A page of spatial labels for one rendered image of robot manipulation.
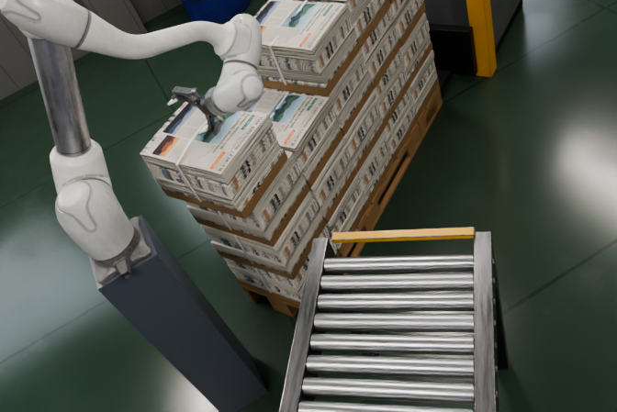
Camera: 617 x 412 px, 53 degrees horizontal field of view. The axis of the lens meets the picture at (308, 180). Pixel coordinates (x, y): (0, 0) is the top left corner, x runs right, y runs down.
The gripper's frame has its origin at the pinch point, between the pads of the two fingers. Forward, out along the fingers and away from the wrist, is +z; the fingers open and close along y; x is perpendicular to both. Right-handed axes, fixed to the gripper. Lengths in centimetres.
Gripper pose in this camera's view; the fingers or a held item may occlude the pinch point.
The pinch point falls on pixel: (186, 116)
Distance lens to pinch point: 211.8
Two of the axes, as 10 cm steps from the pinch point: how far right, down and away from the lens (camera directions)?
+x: 4.8, -7.3, 4.9
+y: 6.4, 6.7, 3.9
